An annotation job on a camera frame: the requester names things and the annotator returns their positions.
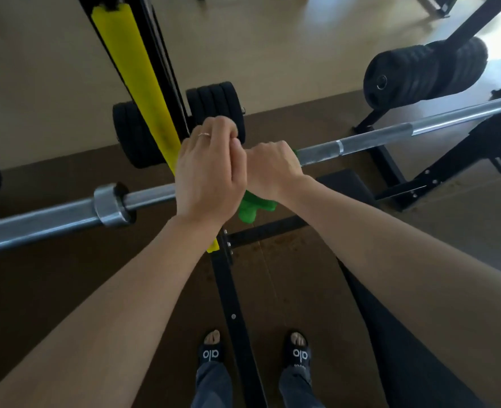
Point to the person's left hand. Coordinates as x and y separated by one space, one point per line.
210 178

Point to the person's right hand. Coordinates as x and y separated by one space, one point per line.
274 169

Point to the green cleaning cloth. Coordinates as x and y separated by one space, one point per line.
250 208

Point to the silver barbell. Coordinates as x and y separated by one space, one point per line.
42 225

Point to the person's right forearm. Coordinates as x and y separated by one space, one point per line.
424 293

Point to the person's left forearm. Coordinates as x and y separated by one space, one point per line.
97 327

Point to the person's left jeans leg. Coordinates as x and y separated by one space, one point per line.
212 386

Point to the person's jeans leg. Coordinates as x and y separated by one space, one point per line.
212 386
297 390

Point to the person's right jeans leg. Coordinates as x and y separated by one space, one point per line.
297 390

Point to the yellow bar hook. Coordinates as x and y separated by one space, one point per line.
213 247

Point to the brown floor mat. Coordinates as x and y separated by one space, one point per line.
284 284

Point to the yellow upright guard strip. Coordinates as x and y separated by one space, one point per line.
135 72

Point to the black slide slipper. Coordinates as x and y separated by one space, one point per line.
211 352
299 354

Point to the black bench pad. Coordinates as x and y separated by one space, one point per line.
403 356

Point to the black yellow gym machine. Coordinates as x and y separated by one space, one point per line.
439 6

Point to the black bench press rack frame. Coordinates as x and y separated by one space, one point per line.
237 335

